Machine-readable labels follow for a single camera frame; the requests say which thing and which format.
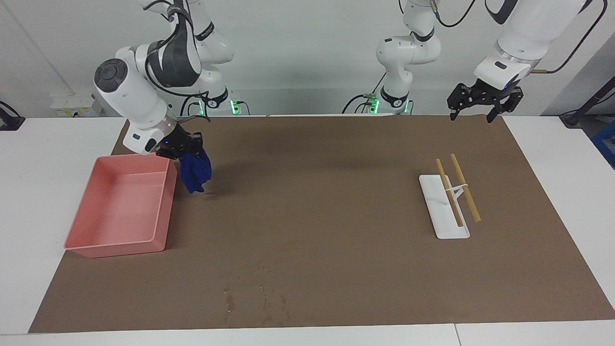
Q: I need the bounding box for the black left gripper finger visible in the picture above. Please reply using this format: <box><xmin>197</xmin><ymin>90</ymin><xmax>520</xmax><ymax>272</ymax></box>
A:
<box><xmin>447</xmin><ymin>83</ymin><xmax>477</xmax><ymax>121</ymax></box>
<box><xmin>486</xmin><ymin>93</ymin><xmax>524</xmax><ymax>124</ymax></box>

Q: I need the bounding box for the blue towel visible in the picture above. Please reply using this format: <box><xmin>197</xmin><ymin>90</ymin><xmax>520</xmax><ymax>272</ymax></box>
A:
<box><xmin>180</xmin><ymin>148</ymin><xmax>212</xmax><ymax>194</ymax></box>

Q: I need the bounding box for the white towel rack tray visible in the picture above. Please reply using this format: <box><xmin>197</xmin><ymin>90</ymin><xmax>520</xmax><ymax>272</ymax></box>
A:
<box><xmin>418</xmin><ymin>174</ymin><xmax>470</xmax><ymax>240</ymax></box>

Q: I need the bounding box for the pink plastic bin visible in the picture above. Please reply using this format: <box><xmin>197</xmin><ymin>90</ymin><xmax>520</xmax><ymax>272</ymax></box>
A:
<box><xmin>64</xmin><ymin>151</ymin><xmax>178</xmax><ymax>259</ymax></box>

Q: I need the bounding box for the black tripod stand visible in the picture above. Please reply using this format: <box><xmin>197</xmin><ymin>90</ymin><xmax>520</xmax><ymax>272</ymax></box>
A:
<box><xmin>560</xmin><ymin>77</ymin><xmax>615</xmax><ymax>128</ymax></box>

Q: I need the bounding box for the wooden dowel rod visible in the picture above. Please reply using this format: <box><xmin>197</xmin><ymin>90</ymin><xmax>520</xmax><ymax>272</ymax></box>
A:
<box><xmin>450</xmin><ymin>154</ymin><xmax>481</xmax><ymax>223</ymax></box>
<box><xmin>436</xmin><ymin>159</ymin><xmax>464</xmax><ymax>227</ymax></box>

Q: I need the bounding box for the blue box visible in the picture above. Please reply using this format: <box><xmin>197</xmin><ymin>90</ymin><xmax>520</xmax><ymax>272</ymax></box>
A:
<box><xmin>591</xmin><ymin>120</ymin><xmax>615</xmax><ymax>169</ymax></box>

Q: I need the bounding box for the brown table mat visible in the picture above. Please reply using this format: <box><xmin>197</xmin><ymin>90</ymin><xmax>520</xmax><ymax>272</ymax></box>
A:
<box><xmin>28</xmin><ymin>114</ymin><xmax>615</xmax><ymax>334</ymax></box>

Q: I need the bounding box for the black clamp stand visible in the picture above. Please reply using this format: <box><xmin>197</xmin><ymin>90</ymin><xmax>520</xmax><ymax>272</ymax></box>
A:
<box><xmin>0</xmin><ymin>101</ymin><xmax>25</xmax><ymax>131</ymax></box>

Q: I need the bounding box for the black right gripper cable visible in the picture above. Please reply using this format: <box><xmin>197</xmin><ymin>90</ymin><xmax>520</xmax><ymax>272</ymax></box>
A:
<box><xmin>144</xmin><ymin>0</ymin><xmax>212</xmax><ymax>124</ymax></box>

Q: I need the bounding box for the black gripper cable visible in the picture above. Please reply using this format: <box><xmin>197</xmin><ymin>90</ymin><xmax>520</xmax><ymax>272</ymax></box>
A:
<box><xmin>144</xmin><ymin>0</ymin><xmax>212</xmax><ymax>124</ymax></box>
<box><xmin>529</xmin><ymin>0</ymin><xmax>607</xmax><ymax>75</ymax></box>

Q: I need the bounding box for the black right base cable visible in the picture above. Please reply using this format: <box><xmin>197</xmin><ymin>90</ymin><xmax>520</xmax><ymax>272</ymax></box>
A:
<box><xmin>180</xmin><ymin>95</ymin><xmax>251</xmax><ymax>117</ymax></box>

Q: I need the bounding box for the black base cable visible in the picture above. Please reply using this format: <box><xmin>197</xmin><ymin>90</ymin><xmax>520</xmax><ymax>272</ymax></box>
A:
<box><xmin>180</xmin><ymin>95</ymin><xmax>251</xmax><ymax>117</ymax></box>
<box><xmin>342</xmin><ymin>72</ymin><xmax>386</xmax><ymax>115</ymax></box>

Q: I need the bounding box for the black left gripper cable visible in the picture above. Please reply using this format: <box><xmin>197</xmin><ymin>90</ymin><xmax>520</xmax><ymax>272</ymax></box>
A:
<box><xmin>529</xmin><ymin>0</ymin><xmax>607</xmax><ymax>75</ymax></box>

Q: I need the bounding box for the black left base cable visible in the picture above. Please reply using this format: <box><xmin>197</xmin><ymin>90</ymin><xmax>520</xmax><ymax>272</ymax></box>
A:
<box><xmin>342</xmin><ymin>72</ymin><xmax>386</xmax><ymax>115</ymax></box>

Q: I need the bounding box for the white wall socket box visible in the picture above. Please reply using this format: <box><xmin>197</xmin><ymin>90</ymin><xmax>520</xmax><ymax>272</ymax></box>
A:
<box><xmin>50</xmin><ymin>94</ymin><xmax>104</xmax><ymax>117</ymax></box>

